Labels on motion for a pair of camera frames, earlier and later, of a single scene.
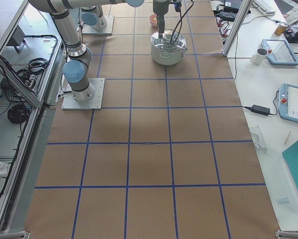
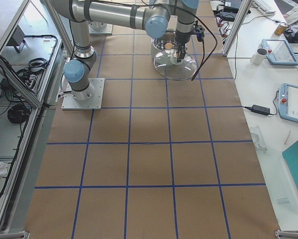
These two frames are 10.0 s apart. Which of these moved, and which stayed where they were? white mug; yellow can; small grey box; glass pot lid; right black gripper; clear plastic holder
Moved: glass pot lid; right black gripper
Stayed: clear plastic holder; small grey box; yellow can; white mug
